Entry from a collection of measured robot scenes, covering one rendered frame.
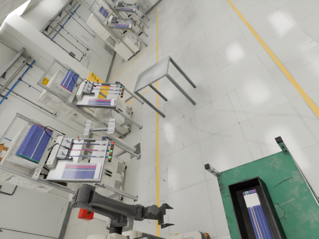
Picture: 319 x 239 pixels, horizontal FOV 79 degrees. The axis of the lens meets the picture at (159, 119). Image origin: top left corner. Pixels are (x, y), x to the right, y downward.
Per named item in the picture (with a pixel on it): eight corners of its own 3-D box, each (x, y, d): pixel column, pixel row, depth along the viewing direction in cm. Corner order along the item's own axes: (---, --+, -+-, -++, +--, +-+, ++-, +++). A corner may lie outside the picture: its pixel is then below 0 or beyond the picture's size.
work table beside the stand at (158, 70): (195, 104, 326) (166, 73, 281) (163, 117, 366) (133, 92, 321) (196, 86, 353) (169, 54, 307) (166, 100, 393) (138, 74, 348)
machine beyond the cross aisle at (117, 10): (150, 18, 790) (114, -26, 682) (149, 26, 734) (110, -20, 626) (127, 39, 853) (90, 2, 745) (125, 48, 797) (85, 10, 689)
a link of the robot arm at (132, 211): (79, 185, 102) (73, 207, 95) (86, 182, 99) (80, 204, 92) (137, 206, 127) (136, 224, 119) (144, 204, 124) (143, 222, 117)
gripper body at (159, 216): (164, 206, 127) (154, 204, 124) (164, 223, 120) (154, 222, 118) (160, 208, 131) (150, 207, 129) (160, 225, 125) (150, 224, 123)
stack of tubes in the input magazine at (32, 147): (52, 132, 289) (34, 123, 273) (38, 162, 254) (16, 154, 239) (48, 135, 294) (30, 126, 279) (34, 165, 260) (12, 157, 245)
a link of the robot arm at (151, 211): (134, 205, 124) (133, 220, 118) (140, 199, 116) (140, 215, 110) (151, 207, 128) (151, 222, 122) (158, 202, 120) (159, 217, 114)
